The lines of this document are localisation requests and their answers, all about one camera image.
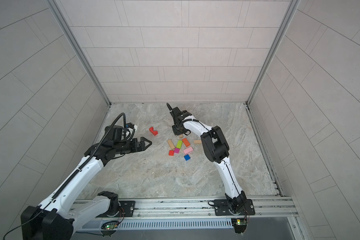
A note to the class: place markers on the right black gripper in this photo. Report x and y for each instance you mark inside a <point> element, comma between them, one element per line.
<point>176,131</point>

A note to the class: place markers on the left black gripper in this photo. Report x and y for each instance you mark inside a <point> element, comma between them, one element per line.
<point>140,147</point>

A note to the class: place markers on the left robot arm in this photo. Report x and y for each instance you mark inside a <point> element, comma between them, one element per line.
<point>53,218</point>

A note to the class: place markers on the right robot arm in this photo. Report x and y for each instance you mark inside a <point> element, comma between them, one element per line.
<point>216,150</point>

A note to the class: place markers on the lime green wood block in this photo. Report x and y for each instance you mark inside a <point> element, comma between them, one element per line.
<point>179,144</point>

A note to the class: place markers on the red arch wood block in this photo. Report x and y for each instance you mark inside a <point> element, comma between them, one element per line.
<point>153,131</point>

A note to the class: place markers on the orange wood block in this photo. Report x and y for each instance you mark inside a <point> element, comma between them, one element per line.
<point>186,142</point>

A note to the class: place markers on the pink wood block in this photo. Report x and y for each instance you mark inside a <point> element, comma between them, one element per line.
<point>188,150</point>

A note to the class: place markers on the blue wood cube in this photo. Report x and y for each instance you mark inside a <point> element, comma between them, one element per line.
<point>187,157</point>

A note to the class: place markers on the left circuit board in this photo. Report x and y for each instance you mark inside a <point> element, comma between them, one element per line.
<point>110,226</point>

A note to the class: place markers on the circuit board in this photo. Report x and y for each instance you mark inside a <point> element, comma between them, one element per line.
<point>110,226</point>
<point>239,223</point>

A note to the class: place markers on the right circuit board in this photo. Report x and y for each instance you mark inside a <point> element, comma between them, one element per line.
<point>239,223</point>

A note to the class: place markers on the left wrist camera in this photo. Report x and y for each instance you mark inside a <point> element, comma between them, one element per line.
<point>131,126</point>

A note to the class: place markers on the aluminium mounting rail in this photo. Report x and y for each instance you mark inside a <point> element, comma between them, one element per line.
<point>189,208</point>

